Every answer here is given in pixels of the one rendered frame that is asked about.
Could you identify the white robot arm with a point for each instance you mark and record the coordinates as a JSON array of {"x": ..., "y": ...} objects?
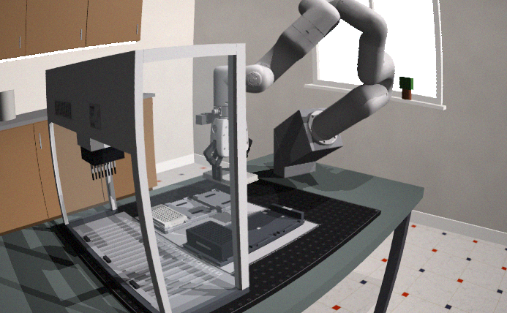
[{"x": 318, "y": 19}]

